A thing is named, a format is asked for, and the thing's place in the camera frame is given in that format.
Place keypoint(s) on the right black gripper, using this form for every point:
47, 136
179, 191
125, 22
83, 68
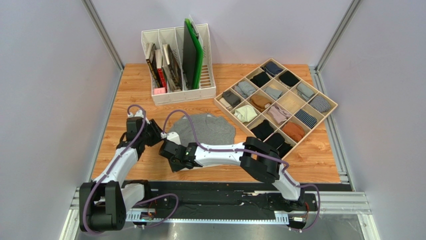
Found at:
169, 150

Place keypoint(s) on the black rolled cloth bottom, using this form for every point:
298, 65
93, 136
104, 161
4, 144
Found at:
277, 141

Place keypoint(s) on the dark patterned book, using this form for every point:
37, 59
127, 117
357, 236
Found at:
171, 69

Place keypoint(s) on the black book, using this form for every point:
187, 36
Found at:
150, 57

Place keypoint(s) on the grey rolled cloth right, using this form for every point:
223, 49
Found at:
304, 92

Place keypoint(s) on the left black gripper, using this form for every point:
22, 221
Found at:
156, 130

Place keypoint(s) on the grey striped cloth far right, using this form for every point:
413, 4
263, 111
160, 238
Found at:
320, 104

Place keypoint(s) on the rust orange rolled cloth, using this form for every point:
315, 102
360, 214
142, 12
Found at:
294, 131

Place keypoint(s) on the green black clipboard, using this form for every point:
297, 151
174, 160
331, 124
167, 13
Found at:
193, 55

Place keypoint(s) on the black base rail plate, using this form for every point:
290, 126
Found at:
225, 201

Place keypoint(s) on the navy striped rolled cloth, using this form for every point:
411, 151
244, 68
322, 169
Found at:
307, 119

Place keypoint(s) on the red book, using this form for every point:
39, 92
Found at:
159, 67

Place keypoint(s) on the pale green rolled cloth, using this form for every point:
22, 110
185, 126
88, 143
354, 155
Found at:
245, 113

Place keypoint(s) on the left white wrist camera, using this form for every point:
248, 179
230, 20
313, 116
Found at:
140, 114

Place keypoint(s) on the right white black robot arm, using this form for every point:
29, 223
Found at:
260, 160

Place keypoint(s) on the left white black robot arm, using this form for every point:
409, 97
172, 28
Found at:
104, 202

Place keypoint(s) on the grey folded cloth centre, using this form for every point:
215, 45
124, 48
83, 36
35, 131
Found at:
273, 93

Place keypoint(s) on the pink rolled cloth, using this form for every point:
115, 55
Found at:
279, 114

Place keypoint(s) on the black rolled cloth right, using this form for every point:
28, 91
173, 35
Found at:
288, 79

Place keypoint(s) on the brown rolled cloth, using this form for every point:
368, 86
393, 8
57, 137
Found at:
260, 102

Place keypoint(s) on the black rolled cloth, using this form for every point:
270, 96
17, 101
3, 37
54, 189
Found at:
263, 130
260, 79
288, 79
277, 141

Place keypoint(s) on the white file organizer rack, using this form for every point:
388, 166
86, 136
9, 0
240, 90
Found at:
174, 37

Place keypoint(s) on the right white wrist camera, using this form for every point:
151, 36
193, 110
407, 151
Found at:
171, 136

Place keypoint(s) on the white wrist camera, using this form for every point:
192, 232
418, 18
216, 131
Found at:
140, 114
171, 136

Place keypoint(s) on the striped grey rolled cloth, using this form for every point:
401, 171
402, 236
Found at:
245, 89

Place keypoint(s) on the grey white underwear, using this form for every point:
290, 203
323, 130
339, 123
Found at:
209, 129

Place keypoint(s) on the dark grey rolled cloth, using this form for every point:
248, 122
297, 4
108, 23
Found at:
231, 98

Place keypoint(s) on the wooden compartment organizer box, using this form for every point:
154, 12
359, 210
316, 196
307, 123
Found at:
273, 101

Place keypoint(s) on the black rolled cloth top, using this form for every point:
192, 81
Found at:
260, 79

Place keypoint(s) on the black rolled cloth lower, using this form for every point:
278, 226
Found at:
263, 130

